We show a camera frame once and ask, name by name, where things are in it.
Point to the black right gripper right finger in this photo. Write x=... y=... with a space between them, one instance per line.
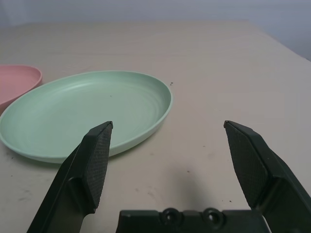
x=267 y=174

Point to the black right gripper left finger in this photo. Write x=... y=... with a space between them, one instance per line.
x=73 y=184

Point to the light green round plate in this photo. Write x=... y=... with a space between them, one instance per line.
x=85 y=109

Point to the pink round plate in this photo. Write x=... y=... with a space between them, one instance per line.
x=14 y=82

